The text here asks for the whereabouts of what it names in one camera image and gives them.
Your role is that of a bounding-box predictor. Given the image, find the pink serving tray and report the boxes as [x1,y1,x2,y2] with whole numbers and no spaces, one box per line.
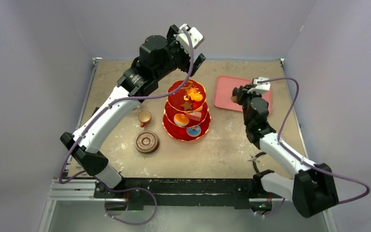
[213,75,272,115]

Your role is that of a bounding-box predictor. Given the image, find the blue frosted donut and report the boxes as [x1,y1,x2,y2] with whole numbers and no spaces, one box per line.
[186,125,201,137]

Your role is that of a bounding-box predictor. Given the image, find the yellow frosted donut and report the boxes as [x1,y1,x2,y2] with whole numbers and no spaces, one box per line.
[173,113,190,127]

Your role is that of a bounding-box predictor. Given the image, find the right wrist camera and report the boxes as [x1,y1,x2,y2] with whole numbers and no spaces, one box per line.
[247,77,271,94]

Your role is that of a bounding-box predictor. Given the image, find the brown star cookie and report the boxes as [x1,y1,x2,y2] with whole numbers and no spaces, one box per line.
[181,101,193,111]

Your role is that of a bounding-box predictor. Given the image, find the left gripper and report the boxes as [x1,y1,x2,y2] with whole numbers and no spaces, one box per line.
[154,26,204,81]

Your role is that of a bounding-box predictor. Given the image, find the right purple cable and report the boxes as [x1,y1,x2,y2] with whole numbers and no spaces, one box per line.
[253,77,371,219]

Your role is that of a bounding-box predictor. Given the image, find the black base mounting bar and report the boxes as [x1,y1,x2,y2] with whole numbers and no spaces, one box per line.
[94,177,270,210]

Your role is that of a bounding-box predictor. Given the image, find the round brown wooden lid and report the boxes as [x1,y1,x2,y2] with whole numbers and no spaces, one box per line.
[134,130,160,154]

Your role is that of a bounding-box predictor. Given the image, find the black-handled pliers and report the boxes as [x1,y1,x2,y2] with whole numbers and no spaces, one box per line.
[248,152,267,174]

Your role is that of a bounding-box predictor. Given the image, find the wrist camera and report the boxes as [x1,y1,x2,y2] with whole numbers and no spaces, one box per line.
[247,77,271,94]
[175,24,205,53]

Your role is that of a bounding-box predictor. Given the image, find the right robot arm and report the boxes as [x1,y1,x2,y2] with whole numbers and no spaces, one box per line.
[231,85,339,218]

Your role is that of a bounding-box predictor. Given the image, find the small copper cup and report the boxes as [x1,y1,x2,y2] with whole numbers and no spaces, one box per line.
[138,111,152,128]

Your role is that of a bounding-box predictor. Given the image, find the orange duck pastry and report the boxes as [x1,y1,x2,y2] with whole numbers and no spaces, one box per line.
[187,91,204,102]

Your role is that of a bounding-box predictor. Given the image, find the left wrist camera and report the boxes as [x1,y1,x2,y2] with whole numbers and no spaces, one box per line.
[175,24,205,53]

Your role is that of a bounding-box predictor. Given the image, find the pink layered cake slice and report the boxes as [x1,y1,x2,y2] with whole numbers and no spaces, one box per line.
[185,111,202,121]

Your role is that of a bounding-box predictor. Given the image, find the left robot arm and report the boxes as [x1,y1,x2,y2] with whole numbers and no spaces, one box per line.
[60,24,206,198]

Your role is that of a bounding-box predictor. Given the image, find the brown bread roll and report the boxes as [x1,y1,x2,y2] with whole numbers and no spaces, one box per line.
[230,87,239,103]

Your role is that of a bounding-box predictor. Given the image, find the red three-tier cake stand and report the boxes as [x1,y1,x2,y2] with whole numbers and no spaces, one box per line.
[162,80,211,142]

